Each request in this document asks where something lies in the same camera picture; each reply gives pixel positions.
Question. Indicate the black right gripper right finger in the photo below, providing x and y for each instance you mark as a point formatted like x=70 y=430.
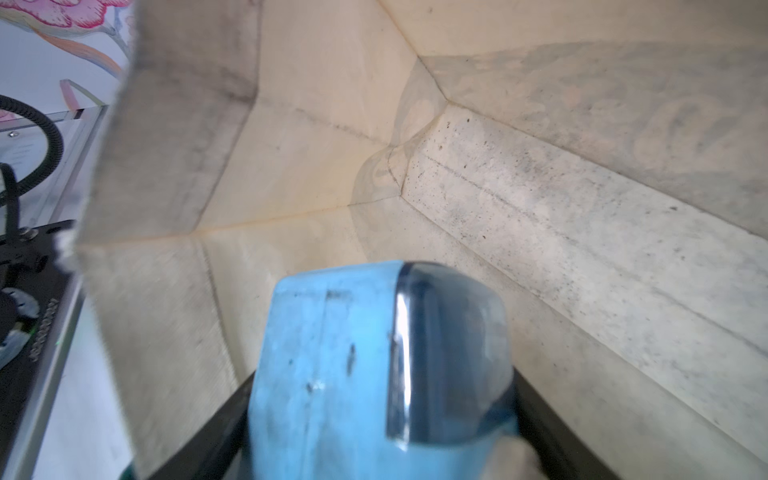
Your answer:
x=563 y=455

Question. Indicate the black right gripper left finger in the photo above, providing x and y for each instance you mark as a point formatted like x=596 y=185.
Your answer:
x=211 y=452

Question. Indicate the cream canvas tote bag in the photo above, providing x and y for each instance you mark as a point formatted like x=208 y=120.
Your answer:
x=601 y=164

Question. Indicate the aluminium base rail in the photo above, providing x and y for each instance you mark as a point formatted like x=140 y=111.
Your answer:
x=28 y=392

